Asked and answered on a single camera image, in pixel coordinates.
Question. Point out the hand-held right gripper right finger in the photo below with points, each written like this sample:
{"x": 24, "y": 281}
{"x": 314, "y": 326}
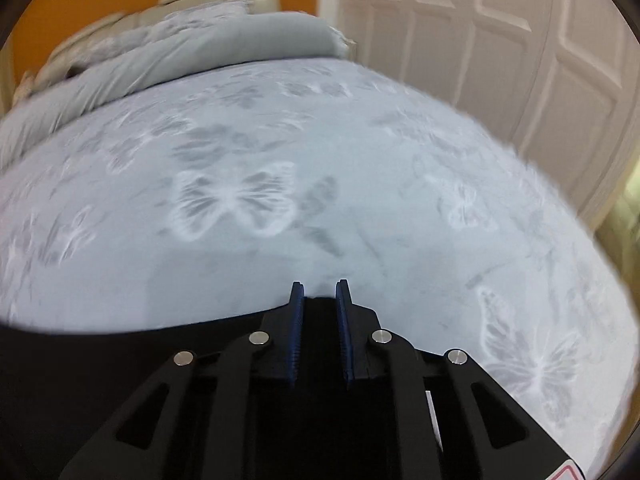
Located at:
{"x": 345, "y": 332}

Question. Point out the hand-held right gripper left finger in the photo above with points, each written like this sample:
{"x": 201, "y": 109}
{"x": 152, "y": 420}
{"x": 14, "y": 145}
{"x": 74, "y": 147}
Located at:
{"x": 295, "y": 332}

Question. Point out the black pants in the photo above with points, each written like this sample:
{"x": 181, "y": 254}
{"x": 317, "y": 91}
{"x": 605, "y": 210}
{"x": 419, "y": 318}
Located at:
{"x": 75, "y": 385}

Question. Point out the butterfly print bed sheet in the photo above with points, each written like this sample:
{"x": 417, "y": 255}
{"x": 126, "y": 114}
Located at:
{"x": 380, "y": 185}

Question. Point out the grey-blue folded duvet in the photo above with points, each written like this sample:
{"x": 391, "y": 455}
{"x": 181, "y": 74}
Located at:
{"x": 210, "y": 55}

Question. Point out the white wardrobe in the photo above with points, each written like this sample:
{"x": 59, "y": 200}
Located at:
{"x": 475, "y": 35}

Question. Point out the butterfly print pillow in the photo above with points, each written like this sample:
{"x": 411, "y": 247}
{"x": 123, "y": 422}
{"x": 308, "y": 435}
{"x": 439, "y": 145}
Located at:
{"x": 200, "y": 17}

